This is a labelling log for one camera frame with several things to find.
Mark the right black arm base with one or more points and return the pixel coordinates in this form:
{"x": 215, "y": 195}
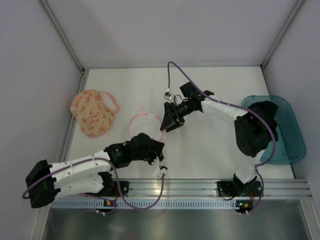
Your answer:
{"x": 229, "y": 189}

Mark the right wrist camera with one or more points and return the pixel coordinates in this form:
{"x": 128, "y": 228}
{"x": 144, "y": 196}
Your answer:
{"x": 168, "y": 95}

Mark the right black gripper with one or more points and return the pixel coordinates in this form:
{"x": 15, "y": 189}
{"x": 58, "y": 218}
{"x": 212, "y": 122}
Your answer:
{"x": 173, "y": 114}

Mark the black garment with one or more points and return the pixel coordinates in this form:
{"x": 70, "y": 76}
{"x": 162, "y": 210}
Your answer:
{"x": 267, "y": 111}

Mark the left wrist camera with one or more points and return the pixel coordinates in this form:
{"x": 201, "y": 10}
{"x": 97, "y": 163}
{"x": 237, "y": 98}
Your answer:
{"x": 160, "y": 172}

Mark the aluminium front rail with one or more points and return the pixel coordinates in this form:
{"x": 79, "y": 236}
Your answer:
{"x": 276, "y": 189}

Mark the right aluminium frame post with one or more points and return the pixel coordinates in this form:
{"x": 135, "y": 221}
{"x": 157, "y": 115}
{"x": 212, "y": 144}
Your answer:
{"x": 289, "y": 20}

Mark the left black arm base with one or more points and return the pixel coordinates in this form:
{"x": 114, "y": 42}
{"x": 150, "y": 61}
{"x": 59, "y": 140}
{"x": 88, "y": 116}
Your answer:
{"x": 110, "y": 189}

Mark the left aluminium frame post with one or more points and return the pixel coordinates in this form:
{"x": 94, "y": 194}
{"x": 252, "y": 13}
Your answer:
{"x": 61, "y": 33}

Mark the teal plastic basin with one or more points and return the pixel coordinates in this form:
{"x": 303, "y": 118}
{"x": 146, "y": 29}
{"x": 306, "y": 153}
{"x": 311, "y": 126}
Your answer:
{"x": 290, "y": 147}

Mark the aluminium frame post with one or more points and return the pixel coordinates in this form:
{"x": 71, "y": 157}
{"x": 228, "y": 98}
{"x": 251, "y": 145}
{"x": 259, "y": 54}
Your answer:
{"x": 61, "y": 33}
{"x": 289, "y": 20}

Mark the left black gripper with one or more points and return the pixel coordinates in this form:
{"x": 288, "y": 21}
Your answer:
{"x": 155, "y": 154}

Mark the white mesh laundry bag pink trim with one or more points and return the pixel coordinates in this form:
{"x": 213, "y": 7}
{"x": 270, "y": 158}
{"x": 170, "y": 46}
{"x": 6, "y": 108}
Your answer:
{"x": 146, "y": 123}

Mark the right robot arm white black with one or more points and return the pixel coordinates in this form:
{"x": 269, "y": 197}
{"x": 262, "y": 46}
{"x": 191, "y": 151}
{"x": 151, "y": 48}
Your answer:
{"x": 255, "y": 127}

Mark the slotted white cable duct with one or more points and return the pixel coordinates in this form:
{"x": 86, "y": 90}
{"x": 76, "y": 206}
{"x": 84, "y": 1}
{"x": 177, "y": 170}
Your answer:
{"x": 170, "y": 204}

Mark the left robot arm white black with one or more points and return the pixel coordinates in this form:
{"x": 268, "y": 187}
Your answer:
{"x": 93, "y": 176}

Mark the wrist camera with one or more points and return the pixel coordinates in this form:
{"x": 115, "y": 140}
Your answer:
{"x": 168, "y": 95}
{"x": 160, "y": 172}

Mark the orange patterned bra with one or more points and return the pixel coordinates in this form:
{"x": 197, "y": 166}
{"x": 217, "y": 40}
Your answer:
{"x": 94, "y": 111}

